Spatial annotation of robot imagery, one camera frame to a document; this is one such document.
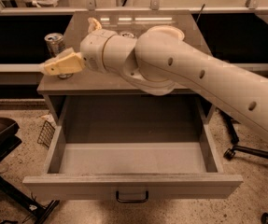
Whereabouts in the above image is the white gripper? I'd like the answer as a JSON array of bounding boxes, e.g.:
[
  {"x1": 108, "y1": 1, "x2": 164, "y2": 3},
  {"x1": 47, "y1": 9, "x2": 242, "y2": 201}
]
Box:
[{"x1": 39, "y1": 17, "x2": 117, "y2": 76}]

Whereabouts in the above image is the slim redbull can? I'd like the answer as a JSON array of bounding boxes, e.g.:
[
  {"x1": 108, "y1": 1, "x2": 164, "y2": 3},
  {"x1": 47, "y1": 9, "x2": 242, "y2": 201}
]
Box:
[{"x1": 44, "y1": 33, "x2": 72, "y2": 79}]

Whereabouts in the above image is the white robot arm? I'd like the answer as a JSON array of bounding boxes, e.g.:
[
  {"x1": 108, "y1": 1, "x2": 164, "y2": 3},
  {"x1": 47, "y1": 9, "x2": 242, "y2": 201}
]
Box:
[{"x1": 39, "y1": 25, "x2": 268, "y2": 142}]

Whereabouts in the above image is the open top drawer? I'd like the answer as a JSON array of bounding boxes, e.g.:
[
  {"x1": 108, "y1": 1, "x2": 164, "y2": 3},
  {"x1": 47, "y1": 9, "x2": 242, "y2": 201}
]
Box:
[{"x1": 23, "y1": 94, "x2": 243, "y2": 201}]

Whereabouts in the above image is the white bowl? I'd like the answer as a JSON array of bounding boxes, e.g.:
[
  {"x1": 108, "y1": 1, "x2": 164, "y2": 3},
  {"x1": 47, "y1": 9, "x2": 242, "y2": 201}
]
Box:
[{"x1": 148, "y1": 25, "x2": 185, "y2": 41}]

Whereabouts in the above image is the black chair at left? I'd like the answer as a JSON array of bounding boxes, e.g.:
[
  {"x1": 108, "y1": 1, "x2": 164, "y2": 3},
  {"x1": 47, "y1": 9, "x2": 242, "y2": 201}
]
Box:
[{"x1": 0, "y1": 99, "x2": 61, "y2": 224}]

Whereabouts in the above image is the black office chair base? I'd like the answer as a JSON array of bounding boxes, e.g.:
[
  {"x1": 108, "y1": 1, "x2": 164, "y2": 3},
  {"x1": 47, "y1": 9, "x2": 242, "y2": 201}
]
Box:
[{"x1": 217, "y1": 107, "x2": 268, "y2": 224}]

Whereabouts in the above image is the wire mesh basket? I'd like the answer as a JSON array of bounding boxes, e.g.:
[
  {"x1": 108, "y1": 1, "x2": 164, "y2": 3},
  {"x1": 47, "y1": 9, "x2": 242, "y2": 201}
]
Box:
[{"x1": 37, "y1": 120, "x2": 55, "y2": 148}]

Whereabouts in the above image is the black drawer handle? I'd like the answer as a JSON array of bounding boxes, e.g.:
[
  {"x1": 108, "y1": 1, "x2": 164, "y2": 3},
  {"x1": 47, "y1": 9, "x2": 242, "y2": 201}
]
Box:
[{"x1": 115, "y1": 191, "x2": 149, "y2": 203}]

